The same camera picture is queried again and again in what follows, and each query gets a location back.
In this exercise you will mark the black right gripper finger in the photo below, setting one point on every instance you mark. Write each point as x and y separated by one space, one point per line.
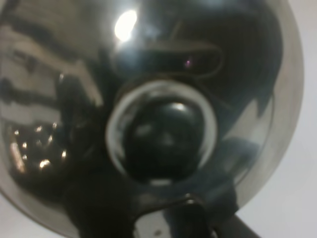
273 229

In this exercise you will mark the stainless steel teapot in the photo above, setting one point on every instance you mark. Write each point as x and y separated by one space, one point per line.
145 118

